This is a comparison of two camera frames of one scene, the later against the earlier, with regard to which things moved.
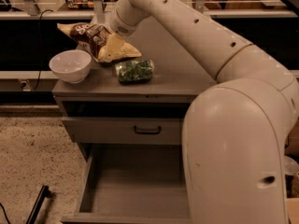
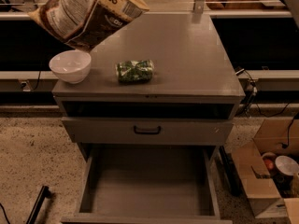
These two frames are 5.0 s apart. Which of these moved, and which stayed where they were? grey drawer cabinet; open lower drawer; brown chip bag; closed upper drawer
Moved: brown chip bag
Stayed: closed upper drawer; grey drawer cabinet; open lower drawer
